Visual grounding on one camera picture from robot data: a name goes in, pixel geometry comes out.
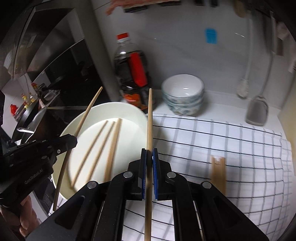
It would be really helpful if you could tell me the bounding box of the person's left hand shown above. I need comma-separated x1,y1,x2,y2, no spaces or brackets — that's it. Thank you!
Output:
1,195,40,237

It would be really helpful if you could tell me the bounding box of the large white basin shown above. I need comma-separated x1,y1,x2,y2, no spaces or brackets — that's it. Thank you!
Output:
60,102,147,199

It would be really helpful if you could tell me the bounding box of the white black checkered cloth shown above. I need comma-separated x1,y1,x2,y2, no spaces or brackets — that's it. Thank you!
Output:
48,111,295,241

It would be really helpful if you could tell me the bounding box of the dark soy sauce bottle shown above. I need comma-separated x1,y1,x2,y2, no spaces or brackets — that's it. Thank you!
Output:
113,33,151,113

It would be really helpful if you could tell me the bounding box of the bottom floral ceramic bowl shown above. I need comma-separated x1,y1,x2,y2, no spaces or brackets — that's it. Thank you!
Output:
166,102,203,116

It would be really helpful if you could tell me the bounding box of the floral ceramic bowl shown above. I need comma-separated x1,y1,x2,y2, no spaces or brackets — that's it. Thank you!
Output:
162,92,205,106
162,74,204,98
166,102,203,116

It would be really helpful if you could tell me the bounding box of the middle floral ceramic bowl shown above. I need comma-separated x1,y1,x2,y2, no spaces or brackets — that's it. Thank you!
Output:
162,92,205,106

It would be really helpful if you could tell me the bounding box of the hanging metal spatula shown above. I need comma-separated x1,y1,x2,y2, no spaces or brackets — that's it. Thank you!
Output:
245,11,277,126

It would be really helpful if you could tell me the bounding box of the top floral ceramic bowl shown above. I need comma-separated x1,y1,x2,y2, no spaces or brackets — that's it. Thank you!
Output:
162,74,204,98

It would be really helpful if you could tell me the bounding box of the hanging white dish brush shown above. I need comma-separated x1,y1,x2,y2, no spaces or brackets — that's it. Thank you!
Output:
236,17,253,99

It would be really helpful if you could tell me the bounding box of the pink hanging cloth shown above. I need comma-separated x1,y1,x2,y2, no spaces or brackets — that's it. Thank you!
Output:
106,0,180,15

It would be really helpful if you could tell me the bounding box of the wall-mounted black utensil rail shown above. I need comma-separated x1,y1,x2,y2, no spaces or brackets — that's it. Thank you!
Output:
123,0,220,13

